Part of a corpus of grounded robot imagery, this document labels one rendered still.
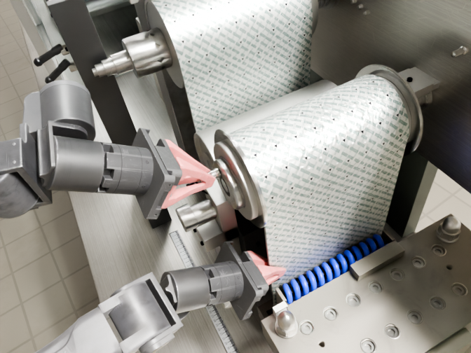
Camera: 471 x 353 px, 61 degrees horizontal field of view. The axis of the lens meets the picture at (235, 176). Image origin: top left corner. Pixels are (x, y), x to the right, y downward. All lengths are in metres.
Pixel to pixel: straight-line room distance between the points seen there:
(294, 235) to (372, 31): 0.37
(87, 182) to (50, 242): 1.90
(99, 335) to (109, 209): 0.58
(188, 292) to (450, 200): 1.84
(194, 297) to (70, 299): 1.57
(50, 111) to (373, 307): 0.54
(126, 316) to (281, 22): 0.48
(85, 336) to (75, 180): 0.18
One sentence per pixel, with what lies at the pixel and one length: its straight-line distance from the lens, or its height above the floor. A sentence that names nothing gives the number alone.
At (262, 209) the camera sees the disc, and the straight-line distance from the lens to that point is 0.50.
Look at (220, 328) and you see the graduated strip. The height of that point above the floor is 0.90.
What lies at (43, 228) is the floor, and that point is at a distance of 2.42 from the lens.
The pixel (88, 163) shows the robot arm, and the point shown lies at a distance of 0.44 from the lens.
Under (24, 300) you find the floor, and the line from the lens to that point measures 2.21.
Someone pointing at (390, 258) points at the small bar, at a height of 1.05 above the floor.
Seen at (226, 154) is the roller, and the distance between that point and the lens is 0.51.
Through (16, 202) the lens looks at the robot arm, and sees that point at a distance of 0.47.
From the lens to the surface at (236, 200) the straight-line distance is 0.52.
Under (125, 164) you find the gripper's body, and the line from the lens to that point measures 0.45.
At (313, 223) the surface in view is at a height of 1.16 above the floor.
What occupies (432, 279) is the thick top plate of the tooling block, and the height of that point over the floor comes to 1.03.
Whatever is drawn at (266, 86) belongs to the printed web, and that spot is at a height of 1.24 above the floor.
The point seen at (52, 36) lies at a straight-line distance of 1.43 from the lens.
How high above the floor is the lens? 1.66
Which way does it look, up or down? 47 degrees down
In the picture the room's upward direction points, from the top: 10 degrees counter-clockwise
